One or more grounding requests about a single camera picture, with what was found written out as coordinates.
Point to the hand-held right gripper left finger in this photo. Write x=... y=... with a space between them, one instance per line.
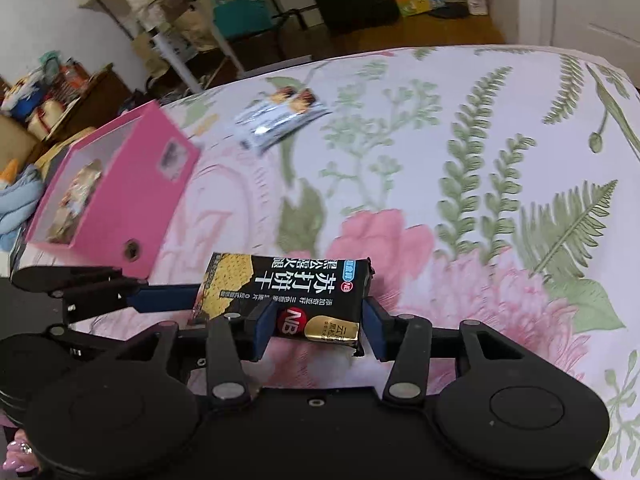
x=262 y=332

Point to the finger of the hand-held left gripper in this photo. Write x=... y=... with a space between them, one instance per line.
x=165 y=297
x=100 y=334

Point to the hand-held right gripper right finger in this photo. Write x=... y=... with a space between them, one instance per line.
x=372 y=330

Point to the black cracker packet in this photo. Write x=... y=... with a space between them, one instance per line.
x=300 y=280

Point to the pink storage box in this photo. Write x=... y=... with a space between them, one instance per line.
x=125 y=200

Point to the clear bag of orange snacks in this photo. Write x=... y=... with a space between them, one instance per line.
x=75 y=200

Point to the person's left hand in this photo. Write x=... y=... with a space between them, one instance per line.
x=17 y=452

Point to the blue plush toy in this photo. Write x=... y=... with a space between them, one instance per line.
x=20 y=200

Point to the yellow cloth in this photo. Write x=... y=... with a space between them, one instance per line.
x=55 y=150

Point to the floral bedsheet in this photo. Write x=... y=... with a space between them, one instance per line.
x=450 y=135

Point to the silver snack packet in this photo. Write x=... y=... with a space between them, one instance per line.
x=280 y=120

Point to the cardboard box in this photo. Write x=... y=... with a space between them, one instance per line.
x=15 y=140

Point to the cream jar with red ribbon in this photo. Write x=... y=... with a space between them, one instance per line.
x=45 y=117

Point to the white metal rack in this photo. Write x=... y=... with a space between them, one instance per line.
x=175 y=60

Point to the blue and white plush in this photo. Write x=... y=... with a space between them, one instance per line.
x=17 y=105

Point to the brown paper bag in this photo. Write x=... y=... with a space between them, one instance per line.
x=192 y=30

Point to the teal bag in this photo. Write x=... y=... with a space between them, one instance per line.
x=240 y=17

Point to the white door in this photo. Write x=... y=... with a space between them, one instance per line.
x=590 y=10

